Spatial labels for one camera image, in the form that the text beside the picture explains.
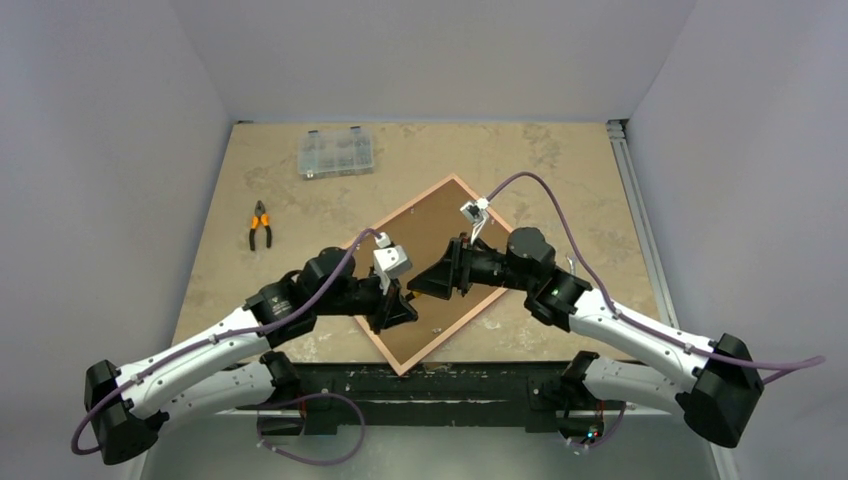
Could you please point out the orange black pliers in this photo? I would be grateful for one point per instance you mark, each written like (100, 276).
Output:
(260, 218)

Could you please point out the pink photo frame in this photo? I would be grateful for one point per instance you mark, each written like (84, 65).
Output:
(423, 227)

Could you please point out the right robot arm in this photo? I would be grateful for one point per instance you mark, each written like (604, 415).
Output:
(710, 383)

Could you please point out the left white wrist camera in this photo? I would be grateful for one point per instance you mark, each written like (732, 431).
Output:
(390, 261)

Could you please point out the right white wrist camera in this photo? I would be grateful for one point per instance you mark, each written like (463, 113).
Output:
(476, 212)

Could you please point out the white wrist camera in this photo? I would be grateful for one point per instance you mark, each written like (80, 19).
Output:
(476, 212)
(390, 261)

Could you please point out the silver wrench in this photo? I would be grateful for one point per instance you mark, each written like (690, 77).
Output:
(573, 265)

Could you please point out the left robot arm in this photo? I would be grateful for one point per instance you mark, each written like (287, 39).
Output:
(126, 405)

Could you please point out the clear plastic screw organizer box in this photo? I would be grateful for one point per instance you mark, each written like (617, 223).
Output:
(335, 153)

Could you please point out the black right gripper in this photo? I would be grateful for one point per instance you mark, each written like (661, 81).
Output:
(459, 266)

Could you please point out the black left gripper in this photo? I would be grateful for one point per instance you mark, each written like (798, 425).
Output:
(397, 309)

